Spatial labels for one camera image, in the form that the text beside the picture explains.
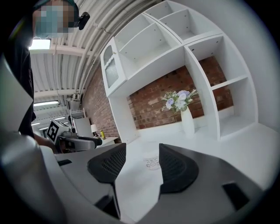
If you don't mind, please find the rectangular ceiling light panel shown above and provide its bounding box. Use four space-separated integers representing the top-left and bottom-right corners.
29 38 52 51

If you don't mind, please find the person's head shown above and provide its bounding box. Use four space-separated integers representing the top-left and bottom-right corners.
32 0 80 39

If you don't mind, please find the long ceiling tube light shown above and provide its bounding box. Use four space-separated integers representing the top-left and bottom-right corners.
33 100 60 107

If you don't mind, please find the white metal rack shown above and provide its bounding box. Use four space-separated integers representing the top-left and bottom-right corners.
69 108 86 120

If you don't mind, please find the person's left forearm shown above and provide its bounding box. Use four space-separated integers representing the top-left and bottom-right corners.
34 133 58 154

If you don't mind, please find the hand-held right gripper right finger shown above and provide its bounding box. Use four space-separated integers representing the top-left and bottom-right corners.
150 143 267 224

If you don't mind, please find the black head-mounted camera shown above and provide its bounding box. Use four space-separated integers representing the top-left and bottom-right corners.
77 11 91 31

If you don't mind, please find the purple and white flower bouquet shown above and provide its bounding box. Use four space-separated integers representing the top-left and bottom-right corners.
161 89 199 113

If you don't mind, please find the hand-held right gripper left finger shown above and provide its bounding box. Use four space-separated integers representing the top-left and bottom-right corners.
54 143 127 220

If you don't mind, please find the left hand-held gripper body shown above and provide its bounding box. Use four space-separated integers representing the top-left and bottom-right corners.
46 119 97 154

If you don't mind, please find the white glass cabinet door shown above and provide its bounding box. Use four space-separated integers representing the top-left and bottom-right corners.
100 37 128 97

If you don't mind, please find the white background cabinet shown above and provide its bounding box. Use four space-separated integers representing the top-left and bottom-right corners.
73 117 92 138

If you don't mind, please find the white shelf unit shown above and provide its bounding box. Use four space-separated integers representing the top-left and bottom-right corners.
100 0 260 144

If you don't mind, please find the person's black shirt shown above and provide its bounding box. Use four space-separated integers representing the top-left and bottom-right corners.
8 37 37 139

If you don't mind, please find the small white side table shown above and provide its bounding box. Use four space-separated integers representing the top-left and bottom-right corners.
101 136 121 147

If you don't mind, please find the white vase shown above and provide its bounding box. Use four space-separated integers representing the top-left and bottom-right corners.
180 105 196 139

